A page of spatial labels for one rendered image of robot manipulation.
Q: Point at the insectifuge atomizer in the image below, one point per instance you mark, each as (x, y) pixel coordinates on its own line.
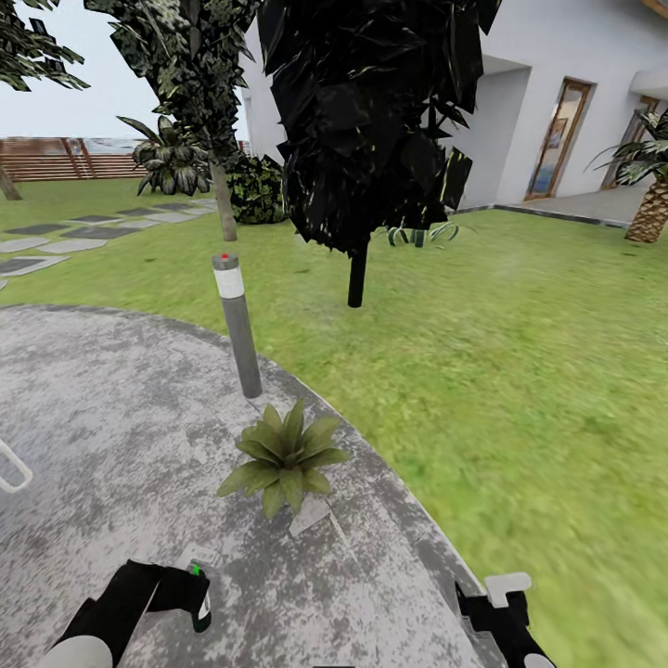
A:
(202, 620)

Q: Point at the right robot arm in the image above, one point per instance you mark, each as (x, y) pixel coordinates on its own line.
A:
(503, 611)

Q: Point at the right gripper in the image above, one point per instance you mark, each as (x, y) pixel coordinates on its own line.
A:
(484, 616)

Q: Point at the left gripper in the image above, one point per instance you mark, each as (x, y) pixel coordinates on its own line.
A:
(189, 591)

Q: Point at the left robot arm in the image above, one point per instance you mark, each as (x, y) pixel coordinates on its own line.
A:
(100, 632)

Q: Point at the door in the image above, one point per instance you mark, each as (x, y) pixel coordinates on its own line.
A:
(646, 104)
(560, 128)

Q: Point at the pot plant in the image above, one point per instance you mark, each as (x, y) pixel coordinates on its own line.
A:
(284, 459)

